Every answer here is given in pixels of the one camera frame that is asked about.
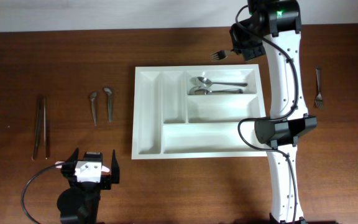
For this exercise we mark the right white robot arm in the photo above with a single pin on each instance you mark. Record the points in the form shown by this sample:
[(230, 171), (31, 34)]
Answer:
[(274, 29)]

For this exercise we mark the small steel spoon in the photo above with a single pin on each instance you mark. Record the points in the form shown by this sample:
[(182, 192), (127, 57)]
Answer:
[(92, 98), (109, 93)]

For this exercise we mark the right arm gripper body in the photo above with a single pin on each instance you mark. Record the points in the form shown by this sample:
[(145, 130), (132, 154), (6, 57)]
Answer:
[(244, 43)]

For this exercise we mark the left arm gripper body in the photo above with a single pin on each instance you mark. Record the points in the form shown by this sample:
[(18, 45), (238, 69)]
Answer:
[(105, 183)]

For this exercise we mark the left small steel spoon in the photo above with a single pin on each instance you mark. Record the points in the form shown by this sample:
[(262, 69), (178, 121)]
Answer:
[(92, 98)]

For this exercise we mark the steel fork farther right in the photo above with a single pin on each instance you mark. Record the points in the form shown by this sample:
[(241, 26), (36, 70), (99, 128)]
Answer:
[(319, 99)]

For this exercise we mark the right steel chopstick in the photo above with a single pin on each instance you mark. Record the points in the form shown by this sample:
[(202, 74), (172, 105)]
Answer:
[(46, 150)]

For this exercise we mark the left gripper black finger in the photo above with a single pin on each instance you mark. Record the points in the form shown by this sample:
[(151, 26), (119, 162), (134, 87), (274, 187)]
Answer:
[(115, 170), (70, 163)]

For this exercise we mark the white plastic cutlery tray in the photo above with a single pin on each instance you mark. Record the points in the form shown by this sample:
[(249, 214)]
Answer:
[(171, 124)]

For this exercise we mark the right small steel spoon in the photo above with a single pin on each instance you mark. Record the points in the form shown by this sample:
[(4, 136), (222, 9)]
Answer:
[(109, 93)]

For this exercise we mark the steel fork nearer tray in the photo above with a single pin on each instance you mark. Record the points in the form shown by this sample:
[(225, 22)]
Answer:
[(220, 55)]

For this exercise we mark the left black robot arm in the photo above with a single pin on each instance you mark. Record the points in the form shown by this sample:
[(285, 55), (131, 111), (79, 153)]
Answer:
[(79, 203)]

